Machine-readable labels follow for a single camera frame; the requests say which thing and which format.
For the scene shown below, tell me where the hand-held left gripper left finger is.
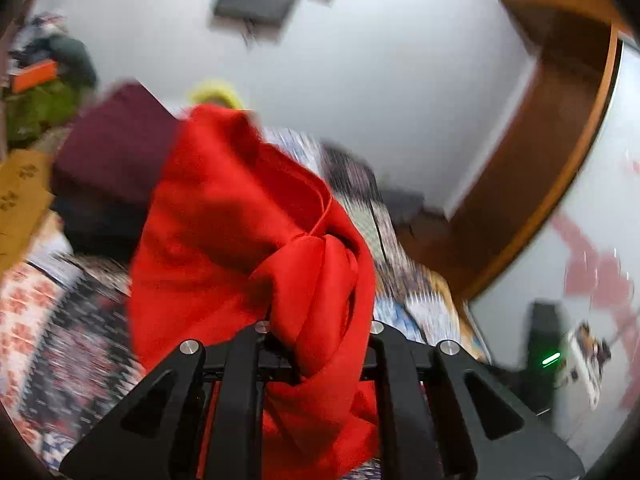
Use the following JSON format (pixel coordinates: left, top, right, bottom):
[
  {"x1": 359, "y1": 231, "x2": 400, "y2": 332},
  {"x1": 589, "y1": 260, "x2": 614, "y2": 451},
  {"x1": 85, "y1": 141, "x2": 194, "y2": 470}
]
[{"x1": 59, "y1": 321, "x2": 273, "y2": 480}]

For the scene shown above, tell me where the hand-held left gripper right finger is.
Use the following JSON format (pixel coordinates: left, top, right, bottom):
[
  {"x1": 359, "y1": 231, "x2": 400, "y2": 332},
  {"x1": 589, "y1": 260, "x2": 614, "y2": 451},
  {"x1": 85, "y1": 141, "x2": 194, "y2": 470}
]
[{"x1": 367, "y1": 321, "x2": 586, "y2": 480}]

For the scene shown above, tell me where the red zip jacket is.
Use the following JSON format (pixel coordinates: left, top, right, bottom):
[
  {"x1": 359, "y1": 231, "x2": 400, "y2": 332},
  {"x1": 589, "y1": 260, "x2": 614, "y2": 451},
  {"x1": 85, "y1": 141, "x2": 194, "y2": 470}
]
[{"x1": 127, "y1": 105, "x2": 383, "y2": 480}]

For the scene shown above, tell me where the heap of clothes and boxes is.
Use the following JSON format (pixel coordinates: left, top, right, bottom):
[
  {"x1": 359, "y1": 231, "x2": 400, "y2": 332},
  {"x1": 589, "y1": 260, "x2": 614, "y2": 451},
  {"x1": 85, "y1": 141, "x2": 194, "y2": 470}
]
[{"x1": 10, "y1": 10, "x2": 66, "y2": 68}]

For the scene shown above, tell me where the white and orange object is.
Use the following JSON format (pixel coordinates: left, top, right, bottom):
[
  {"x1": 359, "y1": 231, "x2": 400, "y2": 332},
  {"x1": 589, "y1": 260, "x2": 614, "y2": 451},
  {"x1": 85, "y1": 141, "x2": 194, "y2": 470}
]
[{"x1": 555, "y1": 322, "x2": 613, "y2": 408}]

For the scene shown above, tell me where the grey backpack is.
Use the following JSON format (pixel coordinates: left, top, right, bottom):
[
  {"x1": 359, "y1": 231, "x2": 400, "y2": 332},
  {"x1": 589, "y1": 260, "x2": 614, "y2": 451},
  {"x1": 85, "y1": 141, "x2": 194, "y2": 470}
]
[{"x1": 380, "y1": 187, "x2": 426, "y2": 223}]

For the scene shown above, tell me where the brown wooden door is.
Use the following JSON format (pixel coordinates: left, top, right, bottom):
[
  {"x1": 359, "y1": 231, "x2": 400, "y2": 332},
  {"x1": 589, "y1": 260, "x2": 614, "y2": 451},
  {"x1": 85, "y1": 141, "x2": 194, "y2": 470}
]
[{"x1": 395, "y1": 25, "x2": 616, "y2": 301}]

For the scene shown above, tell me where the patchwork bed cover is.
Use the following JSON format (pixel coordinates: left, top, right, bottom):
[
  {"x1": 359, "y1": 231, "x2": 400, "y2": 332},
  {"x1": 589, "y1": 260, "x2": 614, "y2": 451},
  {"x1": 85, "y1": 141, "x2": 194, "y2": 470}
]
[{"x1": 0, "y1": 127, "x2": 493, "y2": 480}]

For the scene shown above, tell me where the black folded clothing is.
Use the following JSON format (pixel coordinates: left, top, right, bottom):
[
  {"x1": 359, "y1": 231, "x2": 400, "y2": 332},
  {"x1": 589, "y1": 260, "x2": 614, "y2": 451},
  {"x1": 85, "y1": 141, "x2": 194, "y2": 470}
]
[{"x1": 50, "y1": 195, "x2": 151, "y2": 261}]

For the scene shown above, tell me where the maroon folded clothing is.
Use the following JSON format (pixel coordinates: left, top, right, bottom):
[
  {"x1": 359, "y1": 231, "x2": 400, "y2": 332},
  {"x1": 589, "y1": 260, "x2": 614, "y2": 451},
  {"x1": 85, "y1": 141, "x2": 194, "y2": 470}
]
[{"x1": 50, "y1": 82, "x2": 181, "y2": 201}]

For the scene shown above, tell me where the yellow curved object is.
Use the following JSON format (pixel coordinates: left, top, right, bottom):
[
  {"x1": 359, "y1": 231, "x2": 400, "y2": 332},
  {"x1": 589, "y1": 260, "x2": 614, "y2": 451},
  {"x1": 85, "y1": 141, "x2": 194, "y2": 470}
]
[{"x1": 187, "y1": 79, "x2": 246, "y2": 111}]

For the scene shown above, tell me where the wooden lap desk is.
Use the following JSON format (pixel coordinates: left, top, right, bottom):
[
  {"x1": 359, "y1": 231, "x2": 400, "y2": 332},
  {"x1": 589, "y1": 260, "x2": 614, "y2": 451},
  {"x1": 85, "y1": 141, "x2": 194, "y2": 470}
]
[{"x1": 0, "y1": 147, "x2": 56, "y2": 271}]

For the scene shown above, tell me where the green patterned cloth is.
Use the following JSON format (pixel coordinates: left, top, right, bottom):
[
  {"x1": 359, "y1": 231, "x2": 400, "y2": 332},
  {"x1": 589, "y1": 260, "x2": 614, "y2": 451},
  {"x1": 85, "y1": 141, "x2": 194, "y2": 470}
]
[{"x1": 5, "y1": 80, "x2": 83, "y2": 148}]

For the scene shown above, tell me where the dark green bag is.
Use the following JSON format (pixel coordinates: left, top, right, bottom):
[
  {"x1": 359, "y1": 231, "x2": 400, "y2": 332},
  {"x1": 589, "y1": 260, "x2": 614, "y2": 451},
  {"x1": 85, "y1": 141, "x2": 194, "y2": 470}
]
[{"x1": 47, "y1": 32, "x2": 98, "y2": 88}]

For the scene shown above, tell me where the orange box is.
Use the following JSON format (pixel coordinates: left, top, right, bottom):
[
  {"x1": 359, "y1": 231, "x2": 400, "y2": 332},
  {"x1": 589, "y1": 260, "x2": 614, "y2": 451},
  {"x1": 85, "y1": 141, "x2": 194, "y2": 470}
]
[{"x1": 10, "y1": 59, "x2": 57, "y2": 93}]

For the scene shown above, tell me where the black cable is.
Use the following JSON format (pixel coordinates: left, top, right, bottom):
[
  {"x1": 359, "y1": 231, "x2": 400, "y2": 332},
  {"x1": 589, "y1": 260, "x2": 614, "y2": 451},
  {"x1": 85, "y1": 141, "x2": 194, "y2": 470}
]
[{"x1": 240, "y1": 17, "x2": 261, "y2": 48}]

